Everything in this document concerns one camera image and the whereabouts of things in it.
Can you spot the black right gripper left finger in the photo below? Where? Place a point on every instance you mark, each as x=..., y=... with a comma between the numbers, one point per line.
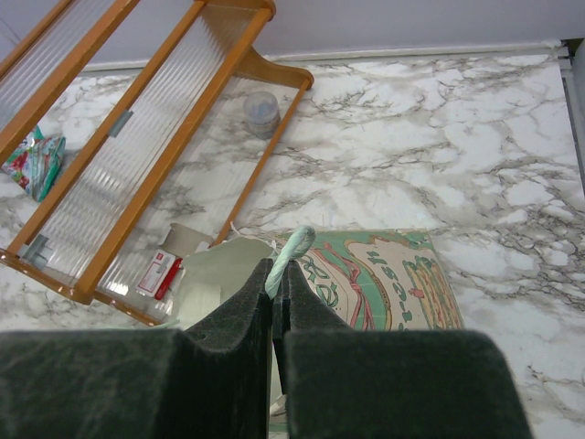
x=208, y=381

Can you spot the orange wooden tiered rack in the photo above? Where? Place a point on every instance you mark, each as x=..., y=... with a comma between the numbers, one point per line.
x=173, y=150

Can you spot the aluminium frame rail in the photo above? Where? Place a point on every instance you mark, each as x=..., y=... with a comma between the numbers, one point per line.
x=571, y=63

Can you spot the green patterned paper bag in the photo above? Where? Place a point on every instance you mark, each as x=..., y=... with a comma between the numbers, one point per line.
x=372, y=279

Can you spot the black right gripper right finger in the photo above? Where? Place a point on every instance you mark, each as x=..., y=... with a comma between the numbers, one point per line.
x=346, y=383

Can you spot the red white small box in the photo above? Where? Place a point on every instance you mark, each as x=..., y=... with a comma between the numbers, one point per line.
x=160, y=273

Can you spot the teal snack packet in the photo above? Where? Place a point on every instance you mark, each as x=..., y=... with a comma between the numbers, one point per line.
x=36, y=163

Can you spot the small clear plastic jar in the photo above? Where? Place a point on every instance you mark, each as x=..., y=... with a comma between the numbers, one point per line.
x=262, y=113

